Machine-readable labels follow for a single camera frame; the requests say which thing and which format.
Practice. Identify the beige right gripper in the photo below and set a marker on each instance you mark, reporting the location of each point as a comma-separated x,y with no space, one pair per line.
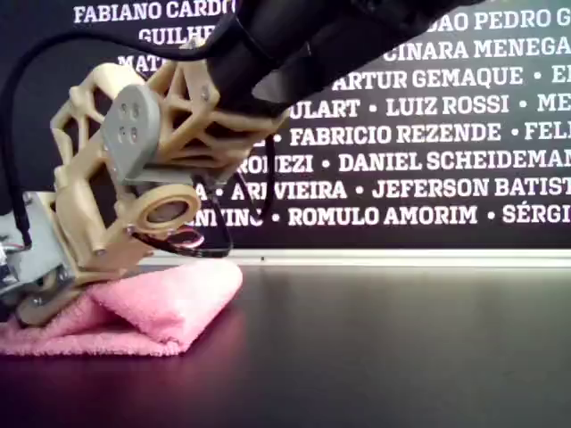
80,223

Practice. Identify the pink terry cloth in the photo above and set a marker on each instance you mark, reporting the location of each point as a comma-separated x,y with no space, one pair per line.
169,307

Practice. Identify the aluminium table frame rail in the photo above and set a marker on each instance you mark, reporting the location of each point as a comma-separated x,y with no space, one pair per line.
401,257

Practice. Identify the black panel with white names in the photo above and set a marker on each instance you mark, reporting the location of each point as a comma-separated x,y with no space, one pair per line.
401,236

